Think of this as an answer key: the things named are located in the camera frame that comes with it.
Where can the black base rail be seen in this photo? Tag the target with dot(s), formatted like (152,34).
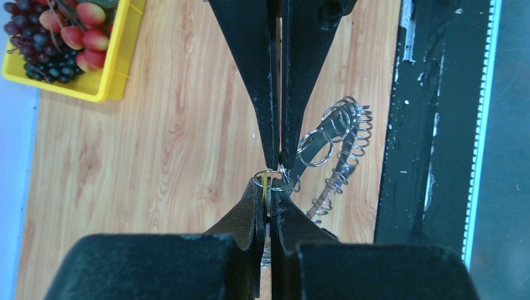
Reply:
(436,124)

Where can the yellow key tag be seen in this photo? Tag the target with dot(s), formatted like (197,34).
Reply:
(265,193)

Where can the red strawberry bunch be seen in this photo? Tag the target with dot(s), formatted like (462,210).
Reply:
(85,28)

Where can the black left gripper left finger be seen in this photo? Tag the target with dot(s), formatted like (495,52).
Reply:
(221,263)

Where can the netted green melon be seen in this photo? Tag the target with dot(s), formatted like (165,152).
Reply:
(105,4)

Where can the dark grape bunch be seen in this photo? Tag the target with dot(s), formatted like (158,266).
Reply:
(34,29)

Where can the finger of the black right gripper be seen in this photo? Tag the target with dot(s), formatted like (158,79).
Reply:
(308,30)
(249,28)

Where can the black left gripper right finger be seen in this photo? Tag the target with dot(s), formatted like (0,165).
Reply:
(309,263)

